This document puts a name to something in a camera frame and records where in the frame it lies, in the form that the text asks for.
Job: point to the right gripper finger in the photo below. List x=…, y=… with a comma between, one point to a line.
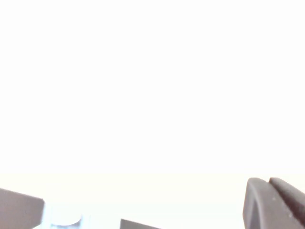
x=274, y=207

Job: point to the light blue plastic cup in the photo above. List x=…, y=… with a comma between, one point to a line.
x=64, y=219

